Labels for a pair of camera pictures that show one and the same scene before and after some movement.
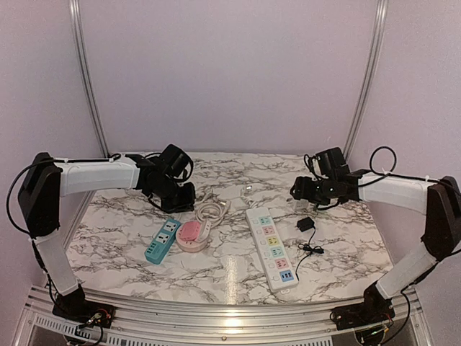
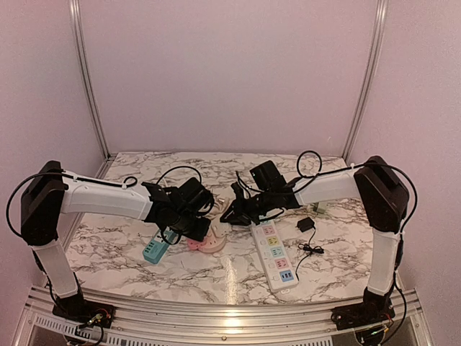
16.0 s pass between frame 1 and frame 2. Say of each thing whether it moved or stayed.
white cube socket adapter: moved
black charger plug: stayed
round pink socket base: moved
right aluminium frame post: stayed
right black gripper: moved
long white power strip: stayed
